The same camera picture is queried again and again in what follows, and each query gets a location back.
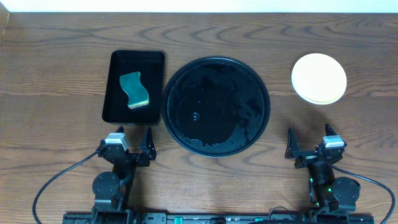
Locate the black round tray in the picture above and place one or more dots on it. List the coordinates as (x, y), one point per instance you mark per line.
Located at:
(216, 106)

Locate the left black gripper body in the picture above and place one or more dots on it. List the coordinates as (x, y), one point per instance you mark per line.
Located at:
(131, 156)

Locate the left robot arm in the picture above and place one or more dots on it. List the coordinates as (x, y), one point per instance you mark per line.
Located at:
(112, 189)

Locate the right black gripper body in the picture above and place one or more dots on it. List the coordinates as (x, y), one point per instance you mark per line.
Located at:
(306, 158)

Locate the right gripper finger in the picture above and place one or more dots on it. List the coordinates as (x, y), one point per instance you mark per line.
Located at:
(293, 148)
(329, 130)

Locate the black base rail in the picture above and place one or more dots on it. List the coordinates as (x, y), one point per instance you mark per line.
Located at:
(199, 218)

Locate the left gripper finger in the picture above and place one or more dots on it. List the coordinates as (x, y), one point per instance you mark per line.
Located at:
(147, 145)
(120, 130)

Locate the green yellow scrub sponge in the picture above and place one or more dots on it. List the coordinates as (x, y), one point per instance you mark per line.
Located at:
(137, 94)

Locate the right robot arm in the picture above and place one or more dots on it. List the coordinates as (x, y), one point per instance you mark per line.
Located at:
(335, 197)

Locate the black rectangular tray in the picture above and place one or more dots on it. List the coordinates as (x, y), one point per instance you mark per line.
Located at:
(151, 66)

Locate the yellow plate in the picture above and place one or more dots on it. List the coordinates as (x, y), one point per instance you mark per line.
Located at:
(316, 73)

